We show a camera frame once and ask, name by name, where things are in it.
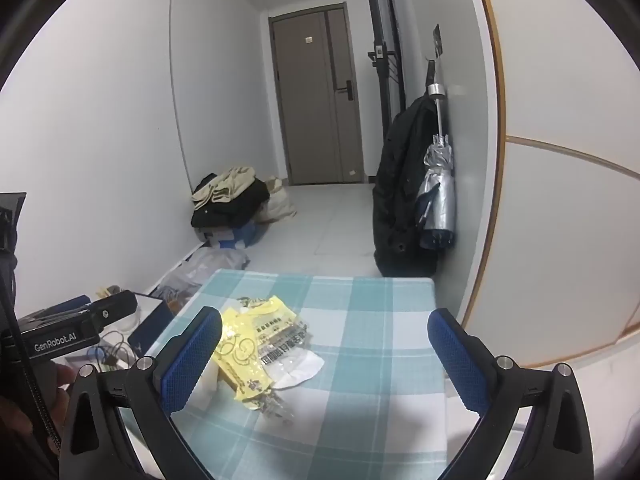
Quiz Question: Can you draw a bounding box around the silver folding umbrella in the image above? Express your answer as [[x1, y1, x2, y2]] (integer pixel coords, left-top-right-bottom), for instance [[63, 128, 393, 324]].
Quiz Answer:
[[415, 82, 459, 251]]

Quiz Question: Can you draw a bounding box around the person's left hand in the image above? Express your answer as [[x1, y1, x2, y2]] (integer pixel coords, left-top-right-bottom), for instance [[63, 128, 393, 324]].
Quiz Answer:
[[0, 364, 77, 461]]

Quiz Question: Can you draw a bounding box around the black clothing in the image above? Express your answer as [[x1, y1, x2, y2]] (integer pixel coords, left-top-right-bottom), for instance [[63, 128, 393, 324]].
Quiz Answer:
[[190, 174, 271, 234]]

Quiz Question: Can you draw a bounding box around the grey plastic bag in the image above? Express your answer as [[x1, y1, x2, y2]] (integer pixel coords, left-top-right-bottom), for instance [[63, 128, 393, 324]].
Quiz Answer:
[[150, 247, 251, 307]]

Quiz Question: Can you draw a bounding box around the grey door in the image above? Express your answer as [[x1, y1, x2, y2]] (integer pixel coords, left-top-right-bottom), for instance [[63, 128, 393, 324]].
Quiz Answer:
[[268, 3, 366, 186]]

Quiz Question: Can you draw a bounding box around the navy white shoebox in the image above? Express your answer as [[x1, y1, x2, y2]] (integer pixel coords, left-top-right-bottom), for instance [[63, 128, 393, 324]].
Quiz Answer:
[[120, 290, 176, 359]]

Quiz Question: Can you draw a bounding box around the blue cardboard box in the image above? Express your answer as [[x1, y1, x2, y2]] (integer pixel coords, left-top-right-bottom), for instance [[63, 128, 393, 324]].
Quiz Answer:
[[197, 222, 259, 251]]

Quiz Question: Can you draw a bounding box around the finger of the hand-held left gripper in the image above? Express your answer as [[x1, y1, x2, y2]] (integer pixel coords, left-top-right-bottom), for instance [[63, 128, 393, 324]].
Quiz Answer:
[[17, 295, 92, 322], [91, 290, 139, 334]]

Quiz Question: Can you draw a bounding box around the clear plastic wrapper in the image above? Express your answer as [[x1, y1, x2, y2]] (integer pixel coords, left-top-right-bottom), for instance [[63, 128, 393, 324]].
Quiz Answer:
[[252, 387, 297, 424]]

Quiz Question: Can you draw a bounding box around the white tissue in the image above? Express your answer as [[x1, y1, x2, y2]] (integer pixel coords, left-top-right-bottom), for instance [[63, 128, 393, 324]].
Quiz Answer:
[[272, 349, 326, 391]]

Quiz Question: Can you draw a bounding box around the black backpack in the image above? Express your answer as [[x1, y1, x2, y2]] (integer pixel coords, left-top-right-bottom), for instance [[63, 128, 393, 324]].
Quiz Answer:
[[372, 95, 454, 279]]

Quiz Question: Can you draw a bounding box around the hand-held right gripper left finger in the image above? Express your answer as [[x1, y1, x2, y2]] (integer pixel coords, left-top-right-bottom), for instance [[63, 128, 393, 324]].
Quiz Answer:
[[59, 305, 223, 480]]

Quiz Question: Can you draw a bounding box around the beige tote bag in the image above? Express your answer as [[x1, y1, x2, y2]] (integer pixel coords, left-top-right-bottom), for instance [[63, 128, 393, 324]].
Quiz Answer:
[[254, 175, 297, 224]]

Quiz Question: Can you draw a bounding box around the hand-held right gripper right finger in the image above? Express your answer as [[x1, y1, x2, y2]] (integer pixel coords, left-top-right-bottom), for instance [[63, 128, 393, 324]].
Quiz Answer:
[[427, 307, 596, 480]]

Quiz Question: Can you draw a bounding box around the yellow snack packet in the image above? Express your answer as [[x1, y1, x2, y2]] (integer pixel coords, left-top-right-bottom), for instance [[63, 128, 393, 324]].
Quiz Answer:
[[212, 296, 310, 412]]

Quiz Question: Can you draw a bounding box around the black framed glass door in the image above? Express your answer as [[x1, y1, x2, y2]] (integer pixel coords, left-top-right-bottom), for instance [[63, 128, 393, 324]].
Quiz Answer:
[[360, 0, 407, 186]]

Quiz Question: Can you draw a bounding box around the white wardrobe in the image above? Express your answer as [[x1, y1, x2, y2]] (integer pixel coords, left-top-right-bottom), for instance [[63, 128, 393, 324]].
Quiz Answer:
[[460, 0, 640, 369]]

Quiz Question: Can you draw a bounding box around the black cable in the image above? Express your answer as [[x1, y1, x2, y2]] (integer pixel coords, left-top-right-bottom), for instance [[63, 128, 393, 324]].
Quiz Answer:
[[90, 329, 147, 371]]

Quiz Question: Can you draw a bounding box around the beige clothing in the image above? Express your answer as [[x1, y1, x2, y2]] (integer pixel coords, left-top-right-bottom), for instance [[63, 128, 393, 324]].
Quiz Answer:
[[192, 164, 259, 209]]

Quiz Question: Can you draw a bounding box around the teal checkered tablecloth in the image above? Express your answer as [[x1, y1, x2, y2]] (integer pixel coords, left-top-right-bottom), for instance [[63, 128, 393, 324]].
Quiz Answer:
[[117, 269, 482, 480]]

